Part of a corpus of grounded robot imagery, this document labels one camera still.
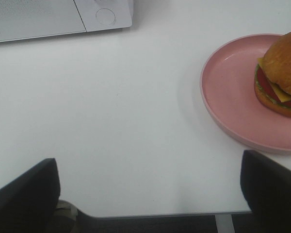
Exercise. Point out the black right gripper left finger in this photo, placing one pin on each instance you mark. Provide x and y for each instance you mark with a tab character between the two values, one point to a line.
29	201

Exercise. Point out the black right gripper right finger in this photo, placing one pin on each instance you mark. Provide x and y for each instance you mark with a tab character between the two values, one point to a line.
266	187

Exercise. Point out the burger with sesame bun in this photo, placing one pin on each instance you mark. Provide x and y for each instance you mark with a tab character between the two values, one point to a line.
273	77

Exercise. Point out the pink round plate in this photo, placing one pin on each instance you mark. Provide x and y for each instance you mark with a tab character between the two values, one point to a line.
227	90

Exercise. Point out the white microwave door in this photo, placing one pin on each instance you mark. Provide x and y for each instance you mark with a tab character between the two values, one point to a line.
23	19

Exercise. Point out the round microwave door button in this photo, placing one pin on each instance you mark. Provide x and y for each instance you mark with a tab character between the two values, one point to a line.
105	16

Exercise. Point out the beige object under table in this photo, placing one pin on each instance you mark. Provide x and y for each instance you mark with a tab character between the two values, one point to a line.
64	219

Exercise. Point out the white table leg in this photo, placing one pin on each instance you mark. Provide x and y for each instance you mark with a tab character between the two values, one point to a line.
224	223

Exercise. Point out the white microwave oven body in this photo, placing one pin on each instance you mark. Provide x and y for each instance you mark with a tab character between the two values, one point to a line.
123	10

